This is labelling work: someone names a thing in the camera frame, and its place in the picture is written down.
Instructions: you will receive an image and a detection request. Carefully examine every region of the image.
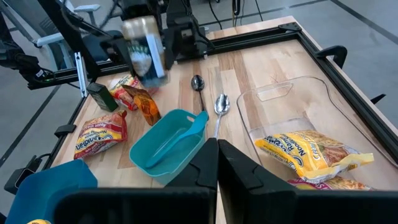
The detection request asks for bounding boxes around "teal plastic spoon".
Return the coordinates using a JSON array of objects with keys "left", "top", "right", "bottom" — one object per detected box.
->
[{"left": 144, "top": 110, "right": 209, "bottom": 169}]

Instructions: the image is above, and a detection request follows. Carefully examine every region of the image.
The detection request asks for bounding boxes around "green edged ramen packet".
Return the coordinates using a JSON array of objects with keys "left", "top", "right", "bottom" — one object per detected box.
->
[{"left": 286, "top": 175, "right": 376, "bottom": 192}]

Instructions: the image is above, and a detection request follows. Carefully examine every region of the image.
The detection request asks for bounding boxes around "black pointed bracket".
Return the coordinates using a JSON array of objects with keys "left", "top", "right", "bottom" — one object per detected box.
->
[{"left": 369, "top": 93, "right": 387, "bottom": 105}]

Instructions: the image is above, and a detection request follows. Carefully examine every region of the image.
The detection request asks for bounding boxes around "brown taco seasoning packet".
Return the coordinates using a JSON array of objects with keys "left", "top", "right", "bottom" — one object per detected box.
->
[{"left": 121, "top": 83, "right": 162, "bottom": 127}]

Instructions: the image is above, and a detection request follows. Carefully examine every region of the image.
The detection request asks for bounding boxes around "silver metal spoon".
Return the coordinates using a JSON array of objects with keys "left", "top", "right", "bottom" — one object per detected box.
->
[{"left": 213, "top": 92, "right": 231, "bottom": 139}]

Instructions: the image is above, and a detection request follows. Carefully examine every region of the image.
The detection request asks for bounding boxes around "small black box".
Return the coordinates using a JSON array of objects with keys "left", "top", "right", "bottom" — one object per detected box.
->
[{"left": 86, "top": 82, "right": 119, "bottom": 113}]

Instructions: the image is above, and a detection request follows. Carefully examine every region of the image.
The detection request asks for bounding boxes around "teal plastic bin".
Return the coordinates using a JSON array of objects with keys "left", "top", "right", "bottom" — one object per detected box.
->
[{"left": 129, "top": 108, "right": 210, "bottom": 187}]

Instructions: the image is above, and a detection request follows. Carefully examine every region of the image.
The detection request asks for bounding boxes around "black curved clamp handle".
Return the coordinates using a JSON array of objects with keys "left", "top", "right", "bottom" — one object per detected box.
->
[{"left": 313, "top": 45, "right": 348, "bottom": 70}]

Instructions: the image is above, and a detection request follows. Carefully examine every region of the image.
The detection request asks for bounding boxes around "white metal bracket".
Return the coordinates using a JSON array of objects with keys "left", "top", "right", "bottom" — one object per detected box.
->
[{"left": 73, "top": 51, "right": 90, "bottom": 99}]

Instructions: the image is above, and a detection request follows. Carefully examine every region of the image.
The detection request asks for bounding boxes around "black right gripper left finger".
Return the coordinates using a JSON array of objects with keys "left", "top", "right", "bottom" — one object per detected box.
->
[{"left": 53, "top": 138, "right": 220, "bottom": 224}]

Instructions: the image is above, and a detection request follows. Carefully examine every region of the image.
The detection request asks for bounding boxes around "clear plastic container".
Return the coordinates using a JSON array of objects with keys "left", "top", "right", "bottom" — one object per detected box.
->
[{"left": 236, "top": 75, "right": 398, "bottom": 191}]

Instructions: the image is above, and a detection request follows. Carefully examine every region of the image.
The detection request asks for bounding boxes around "dark metal spoon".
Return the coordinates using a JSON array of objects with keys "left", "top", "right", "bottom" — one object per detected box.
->
[{"left": 190, "top": 73, "right": 210, "bottom": 121}]

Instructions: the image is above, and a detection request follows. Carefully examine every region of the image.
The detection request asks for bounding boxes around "black table edge clip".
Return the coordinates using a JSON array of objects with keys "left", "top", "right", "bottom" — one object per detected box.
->
[
  {"left": 3, "top": 154, "right": 41, "bottom": 196},
  {"left": 53, "top": 123, "right": 78, "bottom": 138}
]

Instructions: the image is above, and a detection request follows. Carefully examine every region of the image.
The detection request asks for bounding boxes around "blue plastic bin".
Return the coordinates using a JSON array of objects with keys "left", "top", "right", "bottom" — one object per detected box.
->
[{"left": 4, "top": 159, "right": 99, "bottom": 224}]

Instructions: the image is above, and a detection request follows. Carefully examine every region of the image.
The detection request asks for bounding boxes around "red yellow ramen packet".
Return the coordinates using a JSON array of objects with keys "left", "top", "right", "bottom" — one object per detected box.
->
[
  {"left": 73, "top": 109, "right": 129, "bottom": 161},
  {"left": 107, "top": 73, "right": 160, "bottom": 112}
]

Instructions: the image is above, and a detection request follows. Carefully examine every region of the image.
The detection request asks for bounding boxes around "black aluminium table frame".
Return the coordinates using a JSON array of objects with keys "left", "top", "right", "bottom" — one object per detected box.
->
[{"left": 27, "top": 22, "right": 398, "bottom": 170}]

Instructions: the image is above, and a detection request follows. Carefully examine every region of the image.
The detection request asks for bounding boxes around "black rig post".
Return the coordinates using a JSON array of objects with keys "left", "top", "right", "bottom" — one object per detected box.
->
[{"left": 37, "top": 0, "right": 102, "bottom": 83}]

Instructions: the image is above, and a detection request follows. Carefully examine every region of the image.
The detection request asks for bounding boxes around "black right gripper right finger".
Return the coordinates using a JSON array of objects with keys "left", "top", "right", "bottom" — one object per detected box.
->
[{"left": 217, "top": 139, "right": 398, "bottom": 224}]

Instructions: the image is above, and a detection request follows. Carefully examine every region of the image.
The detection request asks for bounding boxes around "black power box with cables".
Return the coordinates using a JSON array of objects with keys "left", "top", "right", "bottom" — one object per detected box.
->
[{"left": 0, "top": 12, "right": 58, "bottom": 91}]

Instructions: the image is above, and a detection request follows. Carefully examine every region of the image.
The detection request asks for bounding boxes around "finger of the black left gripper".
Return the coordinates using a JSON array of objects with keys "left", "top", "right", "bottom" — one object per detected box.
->
[
  {"left": 161, "top": 18, "right": 175, "bottom": 71},
  {"left": 116, "top": 37, "right": 137, "bottom": 77}
]

